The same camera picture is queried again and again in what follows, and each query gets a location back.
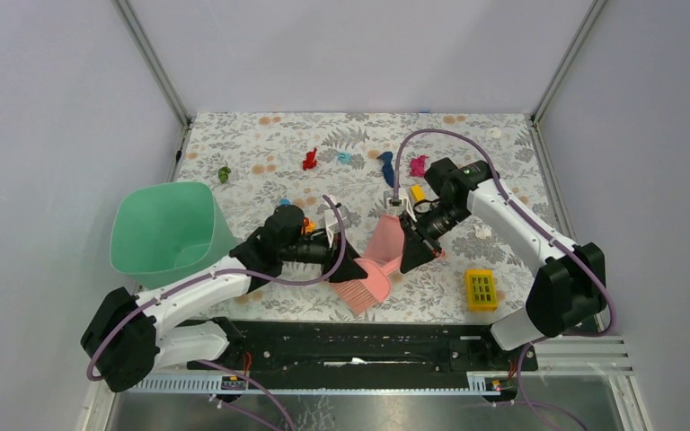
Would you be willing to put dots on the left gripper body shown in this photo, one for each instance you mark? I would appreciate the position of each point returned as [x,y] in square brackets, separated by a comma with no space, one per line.
[311,249]

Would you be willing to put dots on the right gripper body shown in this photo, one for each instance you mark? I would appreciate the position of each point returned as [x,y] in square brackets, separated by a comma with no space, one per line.
[438,220]

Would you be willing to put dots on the pink brush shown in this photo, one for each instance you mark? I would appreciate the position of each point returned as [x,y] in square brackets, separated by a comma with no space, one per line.
[362,294]

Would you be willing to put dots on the pink dustpan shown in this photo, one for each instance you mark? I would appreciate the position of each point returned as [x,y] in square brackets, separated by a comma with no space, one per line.
[387,240]

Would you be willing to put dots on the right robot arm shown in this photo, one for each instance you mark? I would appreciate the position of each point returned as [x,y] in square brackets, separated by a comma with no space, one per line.
[567,276]

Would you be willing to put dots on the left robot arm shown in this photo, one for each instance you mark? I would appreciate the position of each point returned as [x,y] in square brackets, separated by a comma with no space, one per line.
[131,335]

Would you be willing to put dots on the toy block car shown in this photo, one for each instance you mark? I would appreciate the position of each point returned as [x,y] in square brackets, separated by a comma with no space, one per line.
[309,226]

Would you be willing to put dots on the small yellow block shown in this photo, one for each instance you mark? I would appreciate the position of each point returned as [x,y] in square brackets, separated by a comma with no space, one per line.
[416,194]

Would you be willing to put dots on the yellow grid block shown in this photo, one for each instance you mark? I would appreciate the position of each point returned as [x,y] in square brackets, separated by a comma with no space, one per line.
[481,292]

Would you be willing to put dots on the red paper scrap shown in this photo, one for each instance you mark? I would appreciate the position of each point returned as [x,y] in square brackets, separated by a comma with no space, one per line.
[310,161]

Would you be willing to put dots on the green paper scrap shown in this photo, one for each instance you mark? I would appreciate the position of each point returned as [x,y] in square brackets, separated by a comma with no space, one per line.
[224,174]

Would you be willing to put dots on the green trash bin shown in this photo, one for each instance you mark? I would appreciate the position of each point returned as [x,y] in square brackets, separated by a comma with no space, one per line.
[167,232]

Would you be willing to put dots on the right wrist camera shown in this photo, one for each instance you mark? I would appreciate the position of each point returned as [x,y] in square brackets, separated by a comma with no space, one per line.
[398,206]

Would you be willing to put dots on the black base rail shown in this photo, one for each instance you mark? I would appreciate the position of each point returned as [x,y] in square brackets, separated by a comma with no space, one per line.
[296,355]

